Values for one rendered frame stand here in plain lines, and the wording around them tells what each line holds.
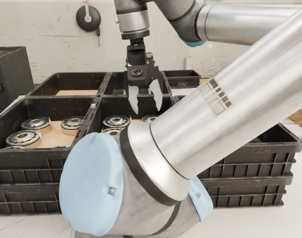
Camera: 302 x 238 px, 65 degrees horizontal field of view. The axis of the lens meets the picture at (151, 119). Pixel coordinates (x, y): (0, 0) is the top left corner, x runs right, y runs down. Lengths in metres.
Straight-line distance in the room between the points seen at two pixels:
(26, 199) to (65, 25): 3.56
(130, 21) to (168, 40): 3.61
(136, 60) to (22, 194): 0.48
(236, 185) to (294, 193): 0.26
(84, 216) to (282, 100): 0.23
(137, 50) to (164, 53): 3.62
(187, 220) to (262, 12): 0.37
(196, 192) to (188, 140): 0.14
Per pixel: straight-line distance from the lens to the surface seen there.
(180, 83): 2.56
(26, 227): 0.80
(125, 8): 0.59
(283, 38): 0.27
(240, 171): 0.72
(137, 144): 0.26
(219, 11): 0.54
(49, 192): 0.75
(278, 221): 0.82
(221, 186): 0.72
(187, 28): 0.58
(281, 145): 0.71
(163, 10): 0.56
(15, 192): 0.77
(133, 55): 0.58
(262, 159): 0.72
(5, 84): 2.29
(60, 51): 4.22
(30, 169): 0.71
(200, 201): 0.39
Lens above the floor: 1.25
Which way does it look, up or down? 25 degrees down
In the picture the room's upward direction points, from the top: straight up
